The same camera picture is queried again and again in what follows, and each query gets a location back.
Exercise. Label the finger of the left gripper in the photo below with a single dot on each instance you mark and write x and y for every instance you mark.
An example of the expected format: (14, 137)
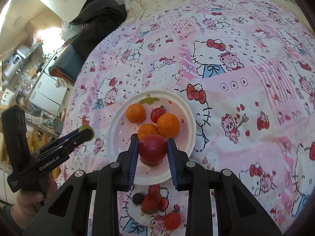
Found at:
(72, 139)
(68, 149)

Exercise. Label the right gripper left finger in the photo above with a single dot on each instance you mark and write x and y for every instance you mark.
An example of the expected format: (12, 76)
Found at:
(88, 199)

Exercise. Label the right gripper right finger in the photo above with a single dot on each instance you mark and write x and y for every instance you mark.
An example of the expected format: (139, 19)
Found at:
(238, 212)

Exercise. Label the medium orange mandarin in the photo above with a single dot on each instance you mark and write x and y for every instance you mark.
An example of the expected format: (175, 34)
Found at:
(135, 113)

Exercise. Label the small orange mandarin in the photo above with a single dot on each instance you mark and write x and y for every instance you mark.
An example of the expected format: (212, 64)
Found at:
(147, 129)

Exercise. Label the red tomato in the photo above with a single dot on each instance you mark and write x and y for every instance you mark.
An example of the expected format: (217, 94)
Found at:
(152, 149)
(172, 221)
(156, 114)

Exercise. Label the red strawberry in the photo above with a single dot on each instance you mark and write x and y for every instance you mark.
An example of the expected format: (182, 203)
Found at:
(149, 205)

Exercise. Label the large orange mandarin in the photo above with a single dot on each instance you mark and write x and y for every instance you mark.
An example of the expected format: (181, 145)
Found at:
(168, 125)

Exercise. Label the green lime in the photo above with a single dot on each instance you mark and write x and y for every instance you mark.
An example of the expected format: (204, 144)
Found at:
(87, 131)

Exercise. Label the person left hand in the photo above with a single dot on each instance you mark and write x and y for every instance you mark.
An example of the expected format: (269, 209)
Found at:
(23, 211)

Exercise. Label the white kitchen cabinet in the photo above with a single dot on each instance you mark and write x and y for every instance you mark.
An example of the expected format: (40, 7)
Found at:
(45, 93)

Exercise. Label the teal armchair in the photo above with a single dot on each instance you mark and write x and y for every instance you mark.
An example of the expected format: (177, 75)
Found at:
(68, 65)

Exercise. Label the pink strawberry plate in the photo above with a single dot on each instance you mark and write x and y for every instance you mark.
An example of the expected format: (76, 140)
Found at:
(120, 130)

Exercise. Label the white plastic bag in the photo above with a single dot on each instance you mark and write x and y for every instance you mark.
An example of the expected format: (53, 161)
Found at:
(67, 31)

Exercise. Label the black jacket on chair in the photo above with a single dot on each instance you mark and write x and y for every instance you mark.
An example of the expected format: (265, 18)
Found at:
(98, 18)

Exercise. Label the Hello Kitty pink bedsheet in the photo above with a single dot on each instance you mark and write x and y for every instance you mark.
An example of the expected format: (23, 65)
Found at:
(245, 68)

